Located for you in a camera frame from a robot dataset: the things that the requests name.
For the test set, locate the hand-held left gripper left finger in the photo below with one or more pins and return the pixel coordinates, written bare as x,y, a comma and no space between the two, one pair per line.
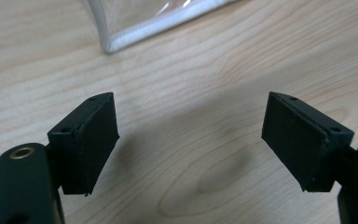
84,146

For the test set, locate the clear plastic pouch white edge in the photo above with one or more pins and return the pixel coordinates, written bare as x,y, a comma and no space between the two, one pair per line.
143,25

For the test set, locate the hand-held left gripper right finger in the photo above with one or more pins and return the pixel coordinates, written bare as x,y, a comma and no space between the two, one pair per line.
301,143

